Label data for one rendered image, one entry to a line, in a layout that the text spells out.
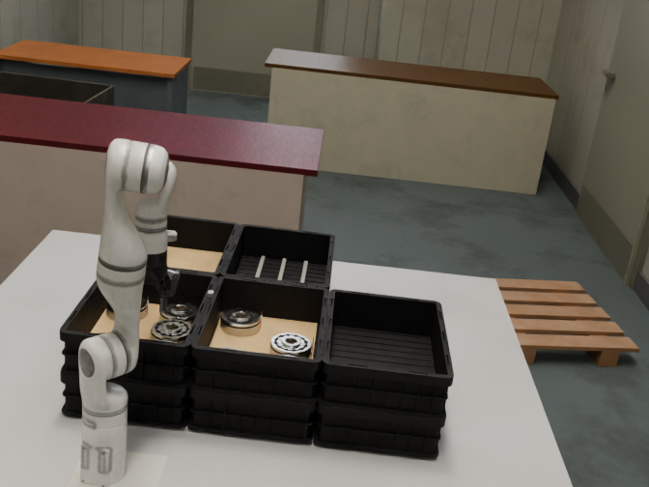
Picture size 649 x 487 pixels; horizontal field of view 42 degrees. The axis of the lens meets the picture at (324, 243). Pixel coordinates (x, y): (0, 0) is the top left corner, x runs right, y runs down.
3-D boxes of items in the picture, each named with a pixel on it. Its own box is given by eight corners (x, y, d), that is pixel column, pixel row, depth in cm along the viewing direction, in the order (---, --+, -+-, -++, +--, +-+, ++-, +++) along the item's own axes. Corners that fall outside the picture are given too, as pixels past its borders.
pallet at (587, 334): (578, 299, 466) (581, 281, 462) (638, 372, 394) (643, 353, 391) (377, 287, 453) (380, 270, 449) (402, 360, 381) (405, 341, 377)
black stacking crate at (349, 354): (445, 423, 192) (453, 381, 188) (317, 408, 192) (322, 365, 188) (434, 340, 229) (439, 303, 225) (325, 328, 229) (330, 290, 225)
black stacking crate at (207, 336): (316, 408, 192) (321, 364, 188) (187, 392, 193) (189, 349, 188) (324, 328, 229) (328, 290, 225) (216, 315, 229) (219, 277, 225)
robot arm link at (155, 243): (178, 238, 196) (179, 214, 194) (166, 256, 186) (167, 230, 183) (139, 234, 196) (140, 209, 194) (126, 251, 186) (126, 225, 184)
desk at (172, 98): (27, 129, 657) (24, 39, 631) (187, 147, 657) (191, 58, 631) (-7, 152, 596) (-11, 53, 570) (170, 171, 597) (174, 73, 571)
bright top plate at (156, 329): (184, 343, 204) (184, 341, 204) (145, 335, 206) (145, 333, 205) (197, 325, 214) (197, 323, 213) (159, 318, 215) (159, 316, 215)
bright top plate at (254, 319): (256, 329, 215) (256, 328, 214) (217, 324, 215) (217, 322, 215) (262, 312, 224) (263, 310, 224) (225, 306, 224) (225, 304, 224)
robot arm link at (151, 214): (176, 222, 191) (136, 219, 190) (178, 157, 186) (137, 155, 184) (174, 233, 185) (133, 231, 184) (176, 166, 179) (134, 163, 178)
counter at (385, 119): (538, 194, 639) (559, 96, 610) (257, 163, 638) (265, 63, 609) (522, 168, 703) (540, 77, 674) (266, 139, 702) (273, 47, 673)
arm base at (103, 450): (113, 490, 175) (115, 421, 169) (72, 479, 177) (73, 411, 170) (132, 465, 183) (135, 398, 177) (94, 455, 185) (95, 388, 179)
